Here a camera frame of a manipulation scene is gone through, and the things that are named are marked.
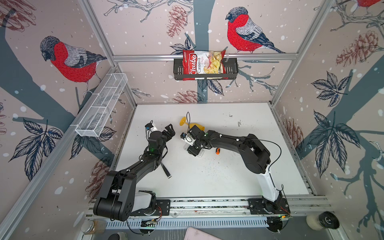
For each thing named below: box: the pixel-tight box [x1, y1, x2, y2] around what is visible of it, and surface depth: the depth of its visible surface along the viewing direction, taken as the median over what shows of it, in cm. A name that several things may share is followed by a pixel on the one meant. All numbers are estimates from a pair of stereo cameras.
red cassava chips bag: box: [182, 50, 228, 81], surface depth 89 cm
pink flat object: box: [183, 227, 221, 240], surface depth 66 cm
